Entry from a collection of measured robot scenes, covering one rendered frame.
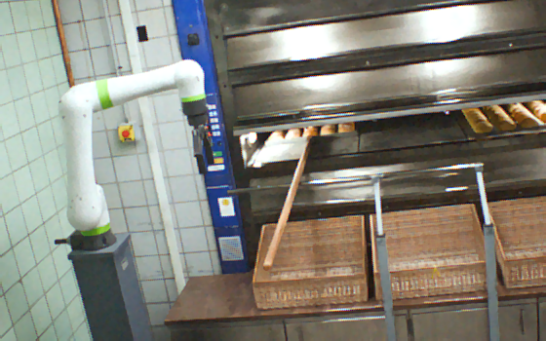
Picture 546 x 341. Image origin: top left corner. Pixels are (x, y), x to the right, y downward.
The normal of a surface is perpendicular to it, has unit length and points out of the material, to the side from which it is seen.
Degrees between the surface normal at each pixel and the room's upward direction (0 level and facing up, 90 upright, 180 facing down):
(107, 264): 90
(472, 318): 90
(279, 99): 70
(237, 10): 90
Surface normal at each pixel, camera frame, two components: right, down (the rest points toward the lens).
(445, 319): -0.14, 0.28
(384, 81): -0.19, -0.07
